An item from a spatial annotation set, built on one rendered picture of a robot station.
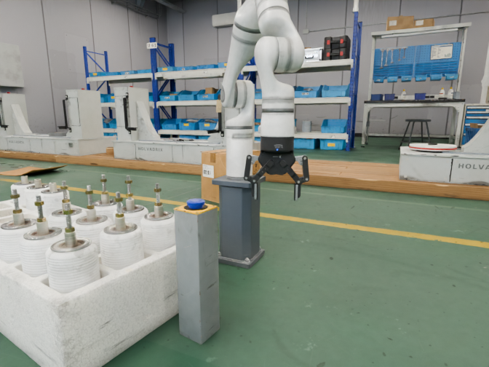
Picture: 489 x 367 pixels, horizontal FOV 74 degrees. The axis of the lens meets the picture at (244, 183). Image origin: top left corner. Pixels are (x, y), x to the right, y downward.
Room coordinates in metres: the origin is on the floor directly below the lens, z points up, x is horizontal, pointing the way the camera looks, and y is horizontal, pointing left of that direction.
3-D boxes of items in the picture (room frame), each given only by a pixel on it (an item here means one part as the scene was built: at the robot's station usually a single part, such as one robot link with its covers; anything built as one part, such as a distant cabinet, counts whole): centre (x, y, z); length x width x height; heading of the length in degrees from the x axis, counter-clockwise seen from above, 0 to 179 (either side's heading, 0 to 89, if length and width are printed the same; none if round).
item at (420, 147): (2.35, -1.37, 0.29); 0.30 x 0.30 x 0.06
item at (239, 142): (1.12, 0.02, 0.39); 0.09 x 0.09 x 0.17; 65
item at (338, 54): (5.21, -1.41, 1.41); 0.42 x 0.35 x 0.17; 157
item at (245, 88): (1.12, 0.02, 0.54); 0.09 x 0.09 x 0.17; 19
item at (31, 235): (0.69, 0.46, 0.25); 0.08 x 0.08 x 0.01
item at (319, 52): (5.37, -1.06, 1.42); 0.43 x 0.37 x 0.19; 158
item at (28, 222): (0.76, 0.56, 0.25); 0.08 x 0.08 x 0.01
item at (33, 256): (0.69, 0.46, 0.16); 0.10 x 0.10 x 0.18
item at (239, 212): (1.12, 0.02, 0.15); 0.15 x 0.15 x 0.30; 65
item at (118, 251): (0.73, 0.29, 0.16); 0.10 x 0.10 x 0.18
